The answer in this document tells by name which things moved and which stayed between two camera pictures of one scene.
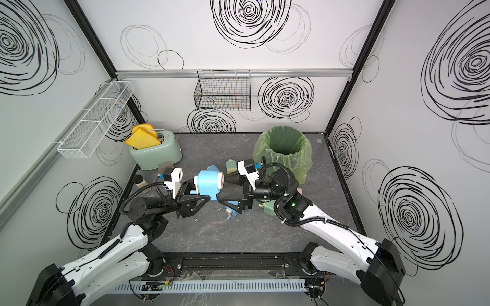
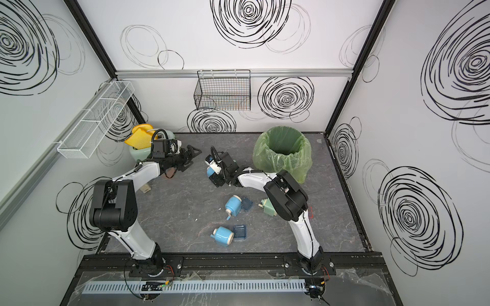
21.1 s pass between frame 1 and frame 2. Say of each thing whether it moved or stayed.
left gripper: moved
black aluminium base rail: stayed
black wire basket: stayed
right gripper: moved
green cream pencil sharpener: stayed
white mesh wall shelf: stayed
